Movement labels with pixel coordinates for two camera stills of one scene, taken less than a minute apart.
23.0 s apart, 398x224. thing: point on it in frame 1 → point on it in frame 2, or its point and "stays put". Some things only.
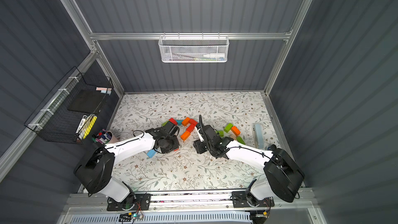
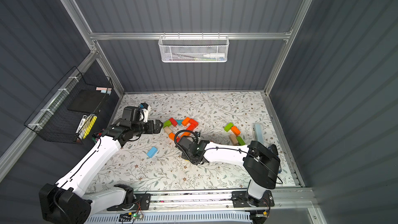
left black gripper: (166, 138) → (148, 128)
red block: (173, 121) stays put
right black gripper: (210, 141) → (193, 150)
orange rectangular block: (185, 121) stays put
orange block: (185, 135) stays put
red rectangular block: (193, 122) stays put
